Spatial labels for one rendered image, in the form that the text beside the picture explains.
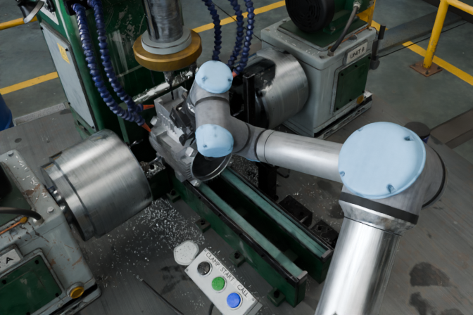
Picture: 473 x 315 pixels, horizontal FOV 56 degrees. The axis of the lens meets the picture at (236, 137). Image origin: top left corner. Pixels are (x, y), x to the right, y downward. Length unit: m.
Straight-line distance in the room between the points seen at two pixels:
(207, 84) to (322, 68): 0.60
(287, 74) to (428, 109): 1.96
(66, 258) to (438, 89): 2.84
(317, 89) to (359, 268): 0.92
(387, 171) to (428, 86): 2.86
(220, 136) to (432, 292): 0.76
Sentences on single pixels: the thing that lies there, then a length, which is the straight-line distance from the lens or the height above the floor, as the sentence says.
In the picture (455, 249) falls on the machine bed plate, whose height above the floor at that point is 0.80.
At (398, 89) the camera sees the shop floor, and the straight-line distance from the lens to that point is 3.40.
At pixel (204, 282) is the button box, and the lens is 1.02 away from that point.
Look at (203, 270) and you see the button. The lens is 1.02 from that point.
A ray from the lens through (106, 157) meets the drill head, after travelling 1.17.
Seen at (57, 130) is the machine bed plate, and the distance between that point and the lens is 1.90.
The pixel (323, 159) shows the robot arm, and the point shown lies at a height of 1.32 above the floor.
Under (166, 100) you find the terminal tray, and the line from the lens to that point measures 1.36.
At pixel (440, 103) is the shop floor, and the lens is 3.36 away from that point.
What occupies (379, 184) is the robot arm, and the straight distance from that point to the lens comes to 0.65.
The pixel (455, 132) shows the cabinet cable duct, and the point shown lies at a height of 0.04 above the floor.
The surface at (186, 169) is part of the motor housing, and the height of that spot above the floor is 1.03.
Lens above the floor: 1.93
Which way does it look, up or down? 42 degrees down
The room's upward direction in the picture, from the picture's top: 3 degrees counter-clockwise
